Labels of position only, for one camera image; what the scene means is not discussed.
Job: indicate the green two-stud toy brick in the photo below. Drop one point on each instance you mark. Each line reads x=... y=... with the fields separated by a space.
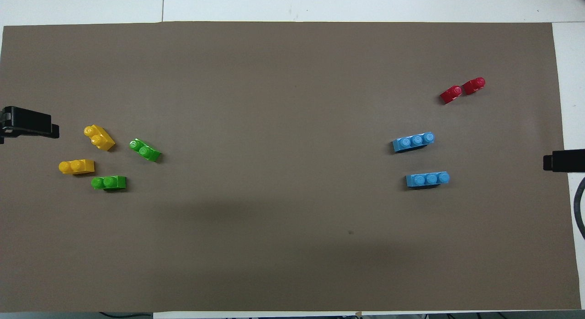
x=110 y=183
x=146 y=151

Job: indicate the blue three-stud toy brick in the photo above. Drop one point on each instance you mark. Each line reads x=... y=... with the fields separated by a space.
x=427 y=179
x=412 y=142

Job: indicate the yellow two-stud toy brick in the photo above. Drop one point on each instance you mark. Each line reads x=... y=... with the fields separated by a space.
x=100 y=138
x=77 y=167

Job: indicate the red one-stud toy brick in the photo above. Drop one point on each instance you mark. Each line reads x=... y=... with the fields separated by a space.
x=451 y=94
x=473 y=86

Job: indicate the brown table mat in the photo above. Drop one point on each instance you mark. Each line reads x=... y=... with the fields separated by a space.
x=292 y=104

